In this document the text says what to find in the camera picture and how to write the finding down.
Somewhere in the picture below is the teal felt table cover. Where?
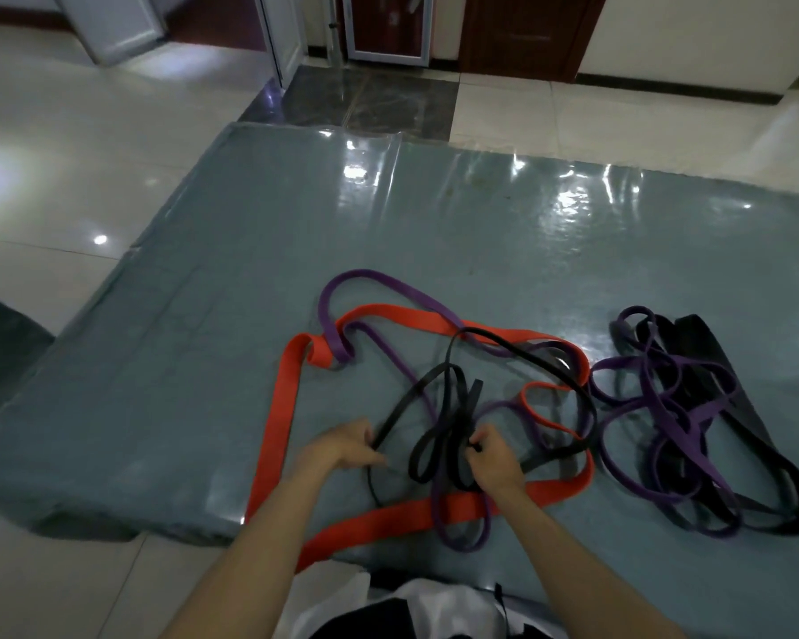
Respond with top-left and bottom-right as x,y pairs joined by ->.
0,122 -> 799,639

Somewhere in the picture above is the white framed glass door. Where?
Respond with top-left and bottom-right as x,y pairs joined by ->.
336,0 -> 435,67

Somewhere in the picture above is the purple resistance band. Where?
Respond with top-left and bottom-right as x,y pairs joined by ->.
589,305 -> 744,537

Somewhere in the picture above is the red resistance band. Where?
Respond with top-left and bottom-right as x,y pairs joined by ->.
242,304 -> 595,573

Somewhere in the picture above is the narrow black resistance band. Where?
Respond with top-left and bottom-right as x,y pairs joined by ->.
366,327 -> 599,510

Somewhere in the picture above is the dark brown wooden door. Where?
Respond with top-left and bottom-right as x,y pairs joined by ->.
457,0 -> 611,84

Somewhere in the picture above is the person's left hand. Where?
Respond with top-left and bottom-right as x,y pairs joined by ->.
286,418 -> 391,487

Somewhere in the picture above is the person's right forearm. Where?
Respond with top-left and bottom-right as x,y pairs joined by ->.
499,488 -> 687,639

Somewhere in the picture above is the wide black resistance band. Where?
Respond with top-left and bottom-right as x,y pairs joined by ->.
609,314 -> 799,537

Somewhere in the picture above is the person's right hand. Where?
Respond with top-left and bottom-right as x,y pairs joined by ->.
464,423 -> 531,504

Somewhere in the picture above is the white open door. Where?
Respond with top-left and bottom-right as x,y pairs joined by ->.
51,0 -> 168,66

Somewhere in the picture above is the person's white shirt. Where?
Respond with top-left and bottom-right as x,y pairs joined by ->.
273,564 -> 567,639

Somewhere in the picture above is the person's left forearm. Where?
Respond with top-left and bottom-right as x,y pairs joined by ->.
162,469 -> 331,639

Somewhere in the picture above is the narrow white door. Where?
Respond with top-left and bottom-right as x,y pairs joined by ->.
252,0 -> 307,90

